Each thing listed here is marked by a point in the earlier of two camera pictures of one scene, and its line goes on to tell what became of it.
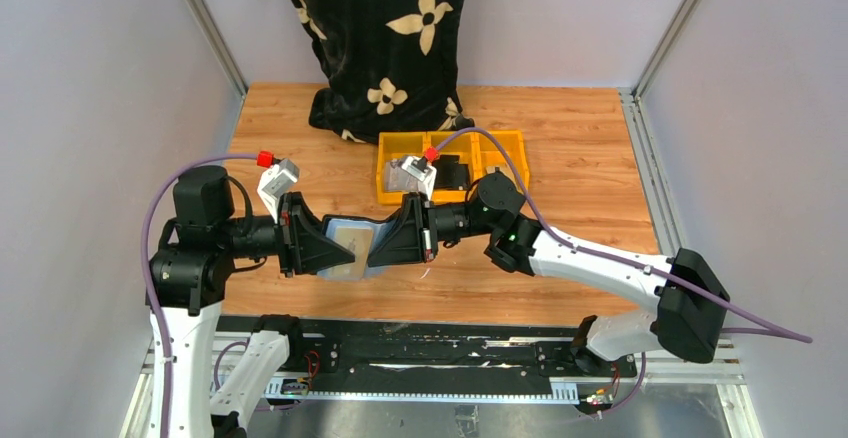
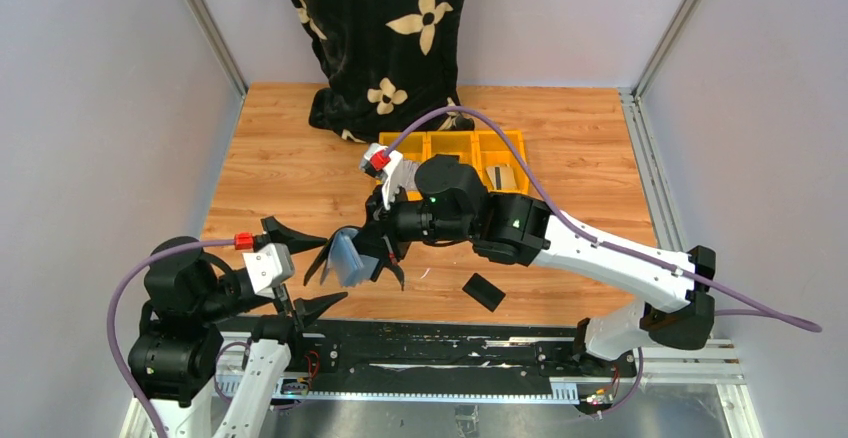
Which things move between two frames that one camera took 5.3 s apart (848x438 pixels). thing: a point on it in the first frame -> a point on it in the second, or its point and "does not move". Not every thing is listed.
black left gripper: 300,247 -> 306,307
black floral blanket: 388,32 does not move
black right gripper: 411,241 -> 381,223
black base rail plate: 459,360 does not move
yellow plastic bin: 443,164 does not move
